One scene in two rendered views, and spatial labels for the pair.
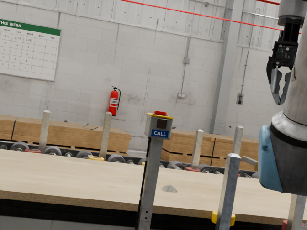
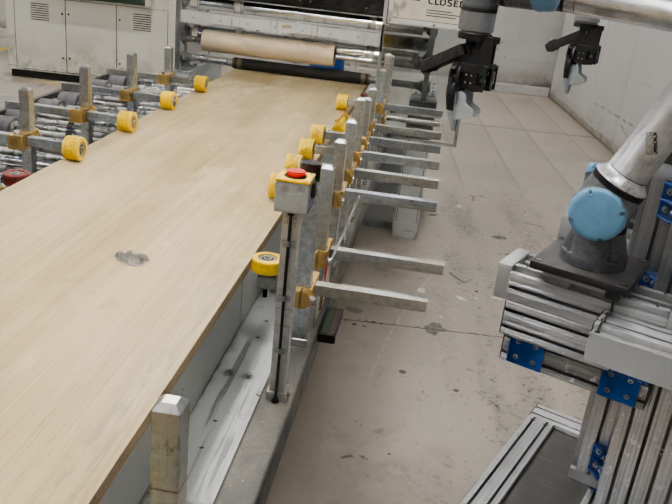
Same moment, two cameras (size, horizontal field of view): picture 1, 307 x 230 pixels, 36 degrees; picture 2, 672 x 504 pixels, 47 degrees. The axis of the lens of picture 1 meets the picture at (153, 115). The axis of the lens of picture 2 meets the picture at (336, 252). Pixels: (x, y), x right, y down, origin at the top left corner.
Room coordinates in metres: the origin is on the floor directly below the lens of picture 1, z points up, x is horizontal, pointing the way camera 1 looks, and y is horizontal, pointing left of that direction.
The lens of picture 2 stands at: (0.90, 1.37, 1.66)
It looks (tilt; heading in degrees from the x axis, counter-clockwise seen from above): 22 degrees down; 287
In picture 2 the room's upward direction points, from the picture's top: 6 degrees clockwise
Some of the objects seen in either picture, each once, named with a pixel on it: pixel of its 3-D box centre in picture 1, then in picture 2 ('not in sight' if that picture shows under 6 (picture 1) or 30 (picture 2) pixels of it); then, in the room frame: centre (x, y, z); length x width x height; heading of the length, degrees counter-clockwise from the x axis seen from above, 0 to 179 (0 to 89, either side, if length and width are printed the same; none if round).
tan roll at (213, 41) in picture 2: not in sight; (302, 52); (2.61, -2.96, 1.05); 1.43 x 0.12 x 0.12; 12
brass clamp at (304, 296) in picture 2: not in sight; (304, 289); (1.50, -0.30, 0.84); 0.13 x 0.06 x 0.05; 102
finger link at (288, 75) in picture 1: (288, 87); (467, 110); (1.17, -0.32, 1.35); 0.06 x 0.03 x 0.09; 167
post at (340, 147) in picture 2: not in sight; (333, 215); (1.60, -0.76, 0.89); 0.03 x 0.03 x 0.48; 12
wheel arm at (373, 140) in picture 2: not in sight; (378, 140); (1.70, -1.55, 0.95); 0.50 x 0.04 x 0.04; 12
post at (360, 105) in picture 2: not in sight; (354, 162); (1.70, -1.25, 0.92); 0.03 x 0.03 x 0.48; 12
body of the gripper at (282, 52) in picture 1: (288, 44); (473, 62); (1.17, -0.31, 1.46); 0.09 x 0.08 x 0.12; 167
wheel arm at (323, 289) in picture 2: not in sight; (341, 292); (1.41, -0.33, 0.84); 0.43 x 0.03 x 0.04; 12
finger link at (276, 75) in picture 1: (275, 85); (461, 112); (1.18, -0.29, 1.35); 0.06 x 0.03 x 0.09; 167
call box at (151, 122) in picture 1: (158, 127); (294, 193); (1.44, -0.02, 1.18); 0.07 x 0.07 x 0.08; 12
